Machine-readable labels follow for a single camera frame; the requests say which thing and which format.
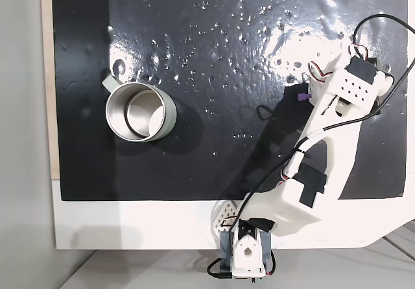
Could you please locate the black camera with mount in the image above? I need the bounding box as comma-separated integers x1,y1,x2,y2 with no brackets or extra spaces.
366,57,393,117

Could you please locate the black rubber mat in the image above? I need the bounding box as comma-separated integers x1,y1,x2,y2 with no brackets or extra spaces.
51,0,408,202

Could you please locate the stainless steel mug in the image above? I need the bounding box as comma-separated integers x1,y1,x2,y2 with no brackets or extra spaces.
102,75,179,143

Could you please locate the grey table clamp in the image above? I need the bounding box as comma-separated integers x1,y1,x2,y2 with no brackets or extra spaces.
219,231,274,268

